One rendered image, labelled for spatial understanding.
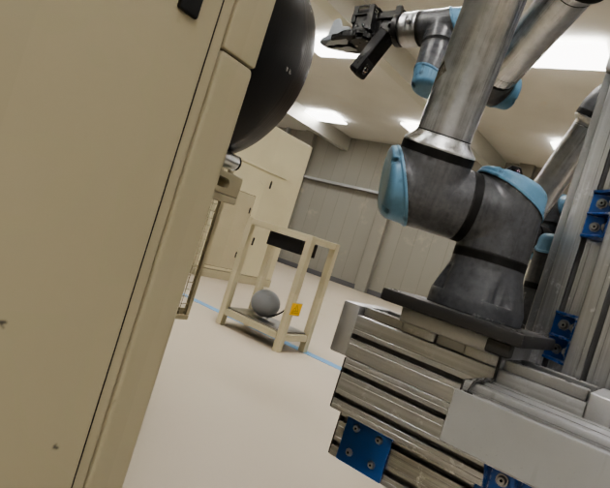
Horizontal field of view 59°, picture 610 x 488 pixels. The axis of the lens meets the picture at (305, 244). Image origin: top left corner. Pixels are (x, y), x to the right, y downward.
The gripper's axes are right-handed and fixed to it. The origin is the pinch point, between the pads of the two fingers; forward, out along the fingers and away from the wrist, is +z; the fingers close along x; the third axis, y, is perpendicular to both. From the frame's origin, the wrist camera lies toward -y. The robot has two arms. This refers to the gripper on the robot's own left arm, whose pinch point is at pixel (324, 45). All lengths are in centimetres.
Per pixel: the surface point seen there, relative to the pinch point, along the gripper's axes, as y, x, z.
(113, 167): -50, 77, -37
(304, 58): -1.1, -4.0, 8.2
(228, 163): -30.2, -3.5, 25.7
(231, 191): -37.4, -5.3, 24.2
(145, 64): -42, 77, -38
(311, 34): 5.9, -5.0, 8.4
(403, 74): 243, -548, 249
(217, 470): -120, -30, 28
